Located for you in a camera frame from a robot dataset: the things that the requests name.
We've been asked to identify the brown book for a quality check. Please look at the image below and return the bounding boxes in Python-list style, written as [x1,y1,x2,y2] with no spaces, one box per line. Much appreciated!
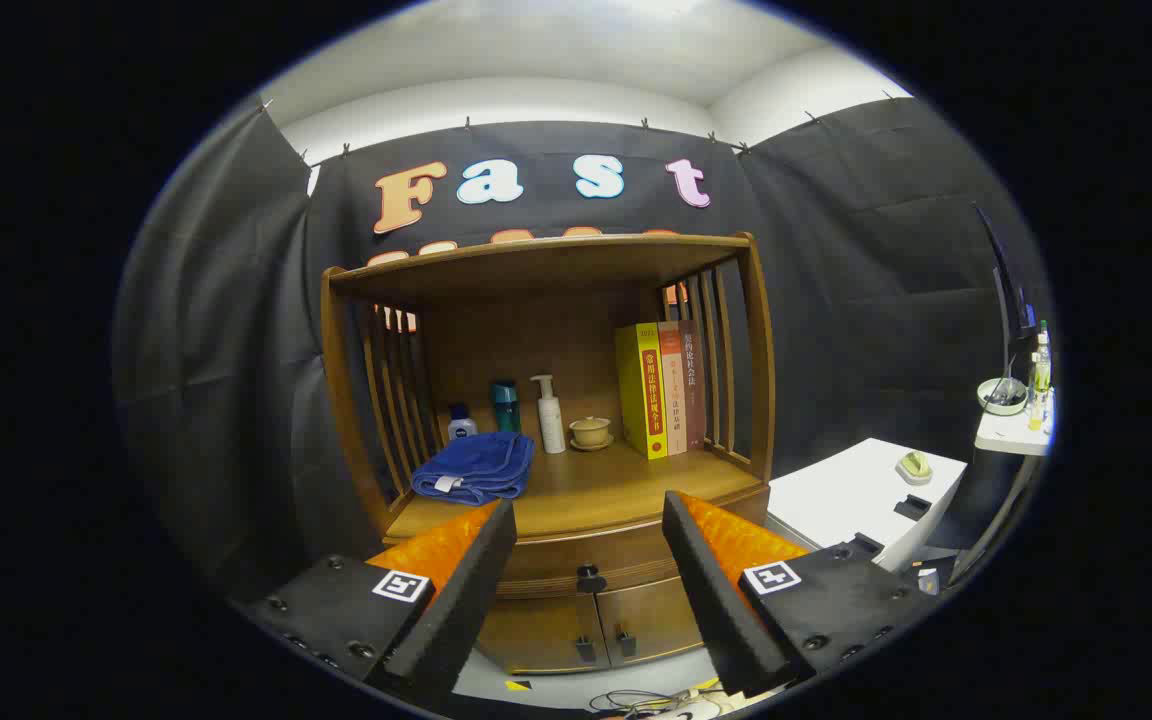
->
[678,319,708,451]

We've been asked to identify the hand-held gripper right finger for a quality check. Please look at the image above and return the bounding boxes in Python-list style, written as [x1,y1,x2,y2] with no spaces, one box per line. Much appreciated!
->
[661,490,942,699]

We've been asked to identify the white pump bottle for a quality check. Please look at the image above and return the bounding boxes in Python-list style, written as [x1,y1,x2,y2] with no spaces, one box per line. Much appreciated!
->
[530,374,568,455]

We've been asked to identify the blue folded towel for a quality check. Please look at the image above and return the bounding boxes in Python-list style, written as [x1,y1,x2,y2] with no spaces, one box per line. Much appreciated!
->
[410,431,536,507]

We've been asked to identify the wooden cabinet door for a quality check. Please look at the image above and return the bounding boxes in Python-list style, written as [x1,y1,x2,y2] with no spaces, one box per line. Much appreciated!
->
[476,595,609,673]
[596,575,707,666]

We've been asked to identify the orange white book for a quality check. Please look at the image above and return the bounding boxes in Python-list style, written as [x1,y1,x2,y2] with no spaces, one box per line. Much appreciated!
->
[658,321,688,457]

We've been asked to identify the wooden cabinet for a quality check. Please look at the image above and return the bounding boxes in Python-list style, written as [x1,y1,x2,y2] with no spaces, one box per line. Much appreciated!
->
[320,232,777,676]

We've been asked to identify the wooden drawer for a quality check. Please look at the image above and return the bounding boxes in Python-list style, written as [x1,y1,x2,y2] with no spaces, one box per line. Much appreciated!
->
[492,488,773,601]

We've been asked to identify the wooden countertop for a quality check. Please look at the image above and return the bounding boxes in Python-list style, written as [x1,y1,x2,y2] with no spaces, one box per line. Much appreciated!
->
[384,435,765,543]

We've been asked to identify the white drawer unit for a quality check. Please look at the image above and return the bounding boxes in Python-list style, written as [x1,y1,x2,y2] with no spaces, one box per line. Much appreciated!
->
[766,437,969,573]

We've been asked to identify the yellow book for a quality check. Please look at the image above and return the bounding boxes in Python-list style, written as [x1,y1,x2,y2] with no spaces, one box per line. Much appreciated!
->
[615,322,669,461]

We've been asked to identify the floor cables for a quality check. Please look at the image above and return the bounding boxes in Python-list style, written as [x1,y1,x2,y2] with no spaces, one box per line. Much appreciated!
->
[591,685,727,716]

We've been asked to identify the white bowl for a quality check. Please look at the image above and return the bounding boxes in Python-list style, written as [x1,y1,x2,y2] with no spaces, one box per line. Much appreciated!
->
[976,377,1029,416]

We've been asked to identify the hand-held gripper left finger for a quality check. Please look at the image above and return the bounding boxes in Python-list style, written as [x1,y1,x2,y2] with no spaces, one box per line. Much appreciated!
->
[236,498,519,701]

